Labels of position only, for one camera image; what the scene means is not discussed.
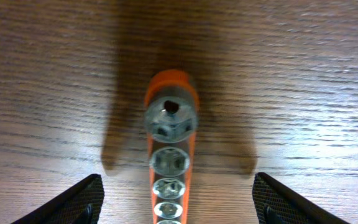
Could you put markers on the orange socket bit rail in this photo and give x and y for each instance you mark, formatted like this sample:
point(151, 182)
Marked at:
point(171, 121)

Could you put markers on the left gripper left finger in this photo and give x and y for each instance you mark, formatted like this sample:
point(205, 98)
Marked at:
point(81, 203)

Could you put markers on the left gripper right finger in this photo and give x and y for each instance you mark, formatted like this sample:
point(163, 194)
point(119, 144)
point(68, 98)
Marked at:
point(274, 203)

